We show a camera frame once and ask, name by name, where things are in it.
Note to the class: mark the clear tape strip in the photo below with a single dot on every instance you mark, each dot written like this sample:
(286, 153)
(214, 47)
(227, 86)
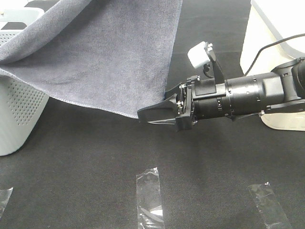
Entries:
(268, 206)
(4, 198)
(149, 204)

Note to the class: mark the clear tape strip right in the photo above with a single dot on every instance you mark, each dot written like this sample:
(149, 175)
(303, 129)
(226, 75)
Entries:
(268, 206)

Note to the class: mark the cream plastic storage bin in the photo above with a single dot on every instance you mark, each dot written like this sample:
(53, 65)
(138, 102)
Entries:
(274, 34)

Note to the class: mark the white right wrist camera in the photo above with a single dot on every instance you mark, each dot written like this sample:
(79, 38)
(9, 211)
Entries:
(199, 54)

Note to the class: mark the grey perforated laundry basket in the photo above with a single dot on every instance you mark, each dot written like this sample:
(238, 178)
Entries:
(20, 104)

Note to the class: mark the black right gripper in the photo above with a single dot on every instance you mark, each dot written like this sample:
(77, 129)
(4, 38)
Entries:
(201, 98)

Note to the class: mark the grey microfibre towel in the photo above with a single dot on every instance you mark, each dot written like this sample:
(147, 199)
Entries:
(112, 55)

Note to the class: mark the clear tape strip left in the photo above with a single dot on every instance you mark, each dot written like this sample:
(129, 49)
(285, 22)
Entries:
(4, 198)

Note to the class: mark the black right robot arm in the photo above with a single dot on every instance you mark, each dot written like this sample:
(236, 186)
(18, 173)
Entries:
(280, 91)

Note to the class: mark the clear tape strip centre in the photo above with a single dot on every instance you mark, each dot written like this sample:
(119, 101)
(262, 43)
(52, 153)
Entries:
(149, 204)

